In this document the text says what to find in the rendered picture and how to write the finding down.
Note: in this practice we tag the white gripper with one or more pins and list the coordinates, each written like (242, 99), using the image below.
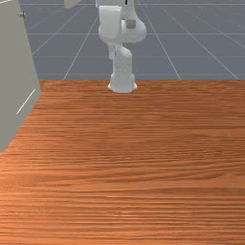
(110, 24)

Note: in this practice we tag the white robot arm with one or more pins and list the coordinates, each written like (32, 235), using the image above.
(122, 70)

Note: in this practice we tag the pale cabinet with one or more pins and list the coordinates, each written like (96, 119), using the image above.
(16, 73)

